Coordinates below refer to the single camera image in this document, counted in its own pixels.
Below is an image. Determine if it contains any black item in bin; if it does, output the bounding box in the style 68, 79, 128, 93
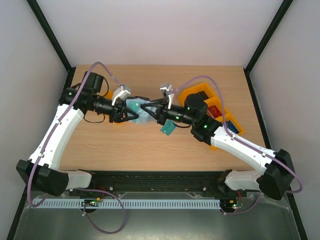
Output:
197, 91, 209, 100

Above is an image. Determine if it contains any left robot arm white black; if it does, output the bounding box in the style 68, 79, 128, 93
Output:
16, 72, 139, 197

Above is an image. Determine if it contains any yellow three-compartment bin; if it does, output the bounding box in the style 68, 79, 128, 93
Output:
178, 82, 245, 136

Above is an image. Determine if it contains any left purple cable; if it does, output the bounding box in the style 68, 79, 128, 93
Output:
27, 61, 126, 234

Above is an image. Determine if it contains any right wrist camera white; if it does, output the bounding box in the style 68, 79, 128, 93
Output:
160, 82, 174, 110

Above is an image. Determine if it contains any blue card in bin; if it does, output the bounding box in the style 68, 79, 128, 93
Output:
225, 120, 239, 134

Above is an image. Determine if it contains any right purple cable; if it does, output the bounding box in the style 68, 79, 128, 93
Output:
167, 75, 304, 216

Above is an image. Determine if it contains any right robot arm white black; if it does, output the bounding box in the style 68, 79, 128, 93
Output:
140, 93, 294, 200

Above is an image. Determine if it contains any teal credit card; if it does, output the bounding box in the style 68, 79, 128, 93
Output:
160, 120, 176, 136
128, 99, 140, 113

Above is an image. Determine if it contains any purple cable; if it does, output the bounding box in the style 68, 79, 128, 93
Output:
167, 75, 304, 216
27, 61, 126, 234

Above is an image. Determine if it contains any small yellow bin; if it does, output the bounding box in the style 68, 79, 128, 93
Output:
102, 90, 126, 126

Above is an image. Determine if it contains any white slotted cable duct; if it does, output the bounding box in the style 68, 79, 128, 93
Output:
38, 198, 221, 210

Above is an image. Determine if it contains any black frame post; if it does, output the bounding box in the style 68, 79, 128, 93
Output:
244, 0, 295, 75
26, 0, 76, 73

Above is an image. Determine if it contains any left black frame post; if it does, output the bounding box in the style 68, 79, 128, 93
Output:
26, 0, 76, 73

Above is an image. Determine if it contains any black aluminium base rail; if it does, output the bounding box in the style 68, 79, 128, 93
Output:
24, 170, 293, 198

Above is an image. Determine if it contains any right black frame post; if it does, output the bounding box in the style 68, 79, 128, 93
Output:
244, 0, 295, 75

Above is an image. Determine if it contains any red card in bin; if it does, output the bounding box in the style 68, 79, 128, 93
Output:
207, 105, 222, 119

